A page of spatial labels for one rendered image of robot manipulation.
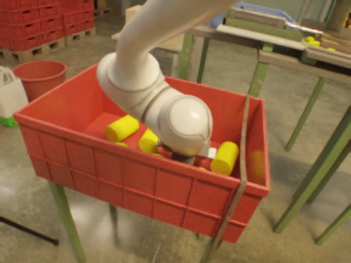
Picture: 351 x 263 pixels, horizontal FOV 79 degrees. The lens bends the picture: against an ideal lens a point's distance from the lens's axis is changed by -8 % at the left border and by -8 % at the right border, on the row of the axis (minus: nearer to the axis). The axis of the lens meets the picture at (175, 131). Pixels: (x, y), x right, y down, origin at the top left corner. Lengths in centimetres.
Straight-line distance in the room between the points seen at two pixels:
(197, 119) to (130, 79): 15
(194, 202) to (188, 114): 22
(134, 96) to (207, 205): 28
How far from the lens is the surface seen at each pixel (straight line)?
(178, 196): 53
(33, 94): 229
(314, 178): 120
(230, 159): 73
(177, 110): 39
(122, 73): 44
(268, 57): 88
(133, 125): 83
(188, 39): 108
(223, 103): 80
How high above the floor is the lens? 116
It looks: 36 degrees down
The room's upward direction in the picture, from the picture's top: 9 degrees clockwise
